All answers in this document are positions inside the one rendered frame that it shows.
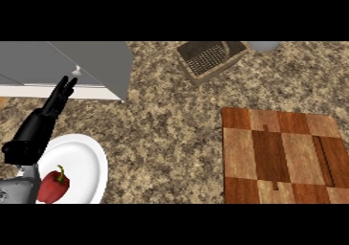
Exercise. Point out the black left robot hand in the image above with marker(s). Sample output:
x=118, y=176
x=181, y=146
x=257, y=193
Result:
x=33, y=134

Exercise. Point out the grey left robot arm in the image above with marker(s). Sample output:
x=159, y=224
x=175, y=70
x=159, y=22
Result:
x=13, y=189

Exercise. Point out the brown wooden cutting board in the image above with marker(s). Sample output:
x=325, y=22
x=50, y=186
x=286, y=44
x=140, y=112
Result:
x=285, y=159

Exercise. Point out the white plate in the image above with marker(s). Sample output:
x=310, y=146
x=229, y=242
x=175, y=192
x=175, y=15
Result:
x=81, y=159

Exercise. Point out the red bell pepper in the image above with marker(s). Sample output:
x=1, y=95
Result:
x=53, y=188

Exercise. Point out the pale grey round object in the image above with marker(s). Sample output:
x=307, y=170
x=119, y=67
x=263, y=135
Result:
x=264, y=45

